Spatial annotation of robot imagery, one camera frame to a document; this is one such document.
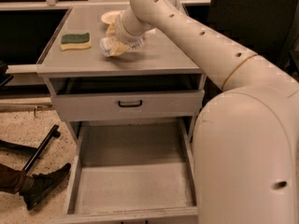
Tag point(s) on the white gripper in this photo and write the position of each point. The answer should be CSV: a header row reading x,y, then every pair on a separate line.
x,y
121,34

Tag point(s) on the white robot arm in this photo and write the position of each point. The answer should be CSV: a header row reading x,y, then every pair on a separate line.
x,y
245,140

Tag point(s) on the grey drawer cabinet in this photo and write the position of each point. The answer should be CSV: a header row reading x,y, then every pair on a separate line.
x,y
159,66

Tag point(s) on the closed grey upper drawer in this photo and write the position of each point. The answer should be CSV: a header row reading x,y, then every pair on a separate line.
x,y
89,107

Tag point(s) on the open grey bottom drawer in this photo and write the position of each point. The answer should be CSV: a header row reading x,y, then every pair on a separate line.
x,y
135,173

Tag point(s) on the white bowl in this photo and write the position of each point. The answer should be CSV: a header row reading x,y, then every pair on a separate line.
x,y
110,16

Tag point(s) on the green yellow sponge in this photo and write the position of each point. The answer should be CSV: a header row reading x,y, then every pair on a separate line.
x,y
76,41

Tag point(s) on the black office chair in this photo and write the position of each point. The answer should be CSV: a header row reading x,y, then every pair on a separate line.
x,y
264,26

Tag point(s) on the black shoe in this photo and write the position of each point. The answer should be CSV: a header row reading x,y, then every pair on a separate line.
x,y
36,187

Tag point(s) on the brown trouser leg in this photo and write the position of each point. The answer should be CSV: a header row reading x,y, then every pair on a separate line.
x,y
11,180

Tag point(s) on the black drawer handle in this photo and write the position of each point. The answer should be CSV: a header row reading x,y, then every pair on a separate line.
x,y
128,104

